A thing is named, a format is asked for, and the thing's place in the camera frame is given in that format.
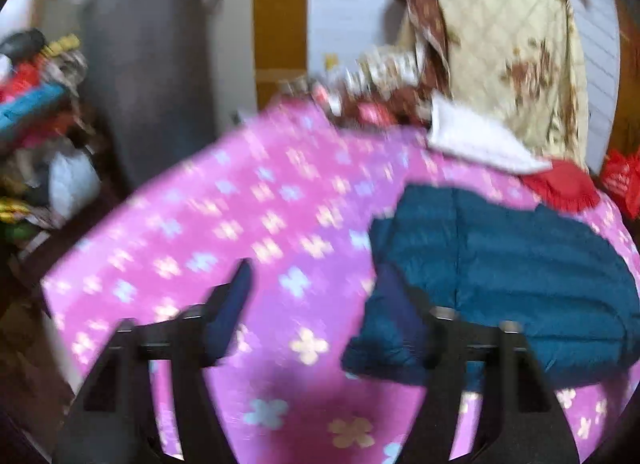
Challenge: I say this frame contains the clear plastic bag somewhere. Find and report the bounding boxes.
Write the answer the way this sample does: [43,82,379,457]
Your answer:
[310,71,351,114]

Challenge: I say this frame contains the red shopping bag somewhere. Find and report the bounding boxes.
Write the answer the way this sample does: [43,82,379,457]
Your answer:
[600,149,640,219]

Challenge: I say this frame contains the grey wardrobe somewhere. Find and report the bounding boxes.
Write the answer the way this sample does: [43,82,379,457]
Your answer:
[80,0,223,189]

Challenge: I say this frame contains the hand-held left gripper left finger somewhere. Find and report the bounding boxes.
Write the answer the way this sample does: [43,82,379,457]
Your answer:
[55,259,253,464]

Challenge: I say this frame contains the teal down jacket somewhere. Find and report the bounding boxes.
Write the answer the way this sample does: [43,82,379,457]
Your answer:
[342,184,640,390]

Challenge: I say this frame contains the gold foil packets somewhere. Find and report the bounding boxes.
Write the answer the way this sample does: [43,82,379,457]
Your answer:
[0,196,31,225]

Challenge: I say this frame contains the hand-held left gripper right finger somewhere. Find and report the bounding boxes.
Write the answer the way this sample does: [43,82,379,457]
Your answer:
[397,284,581,464]

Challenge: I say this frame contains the blue padded cloth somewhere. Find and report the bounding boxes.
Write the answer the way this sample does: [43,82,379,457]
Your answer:
[0,81,68,129]

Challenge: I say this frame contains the red shiny package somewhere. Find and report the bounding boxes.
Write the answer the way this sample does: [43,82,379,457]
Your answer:
[357,101,396,127]

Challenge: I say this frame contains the red fringed cushion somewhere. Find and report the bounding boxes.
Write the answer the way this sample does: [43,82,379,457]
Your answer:
[520,159,601,212]

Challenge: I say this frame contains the wooden door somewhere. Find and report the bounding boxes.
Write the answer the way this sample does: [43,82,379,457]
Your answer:
[252,0,308,109]

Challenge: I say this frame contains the yellow ribbon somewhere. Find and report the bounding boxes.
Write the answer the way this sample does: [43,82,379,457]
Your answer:
[40,34,81,57]

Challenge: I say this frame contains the dark wooden shelf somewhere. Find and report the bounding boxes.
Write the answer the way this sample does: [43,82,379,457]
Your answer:
[0,28,121,295]

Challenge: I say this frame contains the black bag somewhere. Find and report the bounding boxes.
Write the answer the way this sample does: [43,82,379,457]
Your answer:
[0,28,46,59]

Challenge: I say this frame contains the cream floral quilt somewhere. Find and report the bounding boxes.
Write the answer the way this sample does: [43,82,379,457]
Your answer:
[357,0,591,175]

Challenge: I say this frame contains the white plastic bag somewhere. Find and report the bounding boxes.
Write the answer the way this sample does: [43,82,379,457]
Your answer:
[47,149,101,219]

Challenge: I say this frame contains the white pillow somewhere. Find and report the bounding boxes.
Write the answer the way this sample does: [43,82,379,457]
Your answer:
[427,94,551,175]

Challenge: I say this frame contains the pink floral bed sheet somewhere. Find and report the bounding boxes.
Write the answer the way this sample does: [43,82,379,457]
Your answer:
[42,98,640,464]

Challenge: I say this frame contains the beige patterned scarf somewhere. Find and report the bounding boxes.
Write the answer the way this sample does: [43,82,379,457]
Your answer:
[50,51,88,94]

